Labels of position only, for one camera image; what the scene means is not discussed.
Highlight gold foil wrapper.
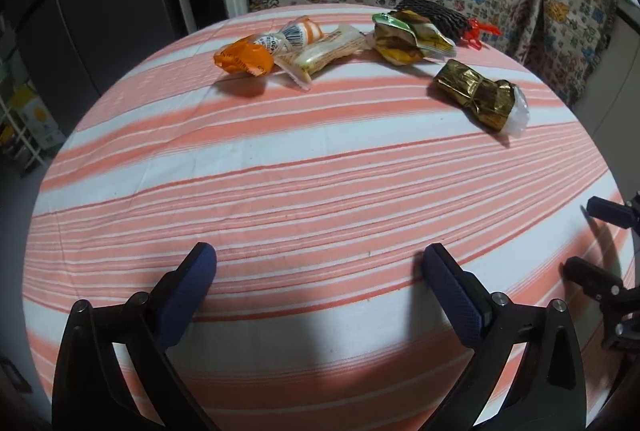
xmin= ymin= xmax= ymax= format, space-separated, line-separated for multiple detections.
xmin=432 ymin=59 xmax=530 ymax=136

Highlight dark grey refrigerator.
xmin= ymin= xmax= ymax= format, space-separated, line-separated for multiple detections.
xmin=15 ymin=0 xmax=198 ymax=100

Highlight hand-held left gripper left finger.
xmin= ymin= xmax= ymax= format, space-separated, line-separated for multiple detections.
xmin=52 ymin=242 xmax=221 ymax=431

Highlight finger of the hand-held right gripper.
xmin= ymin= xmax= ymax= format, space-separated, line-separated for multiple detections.
xmin=564 ymin=256 xmax=640 ymax=354
xmin=586 ymin=196 xmax=640 ymax=230

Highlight small printed blanket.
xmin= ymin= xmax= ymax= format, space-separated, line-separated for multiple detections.
xmin=515 ymin=0 xmax=621 ymax=108

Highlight orange white striped tablecloth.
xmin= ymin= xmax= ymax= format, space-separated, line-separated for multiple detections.
xmin=22 ymin=2 xmax=636 ymax=431

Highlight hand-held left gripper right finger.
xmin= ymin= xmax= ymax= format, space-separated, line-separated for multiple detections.
xmin=422 ymin=244 xmax=587 ymax=431

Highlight red twisted wrapper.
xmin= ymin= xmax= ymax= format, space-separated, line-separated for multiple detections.
xmin=462 ymin=18 xmax=502 ymax=50

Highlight white orange striped wrapper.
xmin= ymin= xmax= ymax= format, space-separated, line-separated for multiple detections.
xmin=254 ymin=15 xmax=324 ymax=58

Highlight clear cream snack wrapper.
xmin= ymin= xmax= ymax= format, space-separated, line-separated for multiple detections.
xmin=274 ymin=24 xmax=374 ymax=91

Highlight black foam net sleeve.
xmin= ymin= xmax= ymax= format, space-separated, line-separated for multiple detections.
xmin=397 ymin=0 xmax=474 ymax=43

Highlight yellow cardboard box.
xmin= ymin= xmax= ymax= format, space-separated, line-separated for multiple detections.
xmin=10 ymin=83 xmax=66 ymax=150

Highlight green gold snack wrapper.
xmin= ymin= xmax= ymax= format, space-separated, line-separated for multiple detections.
xmin=371 ymin=10 xmax=457 ymax=66

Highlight white wire rack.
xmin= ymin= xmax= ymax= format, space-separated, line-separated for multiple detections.
xmin=0 ymin=76 xmax=48 ymax=172

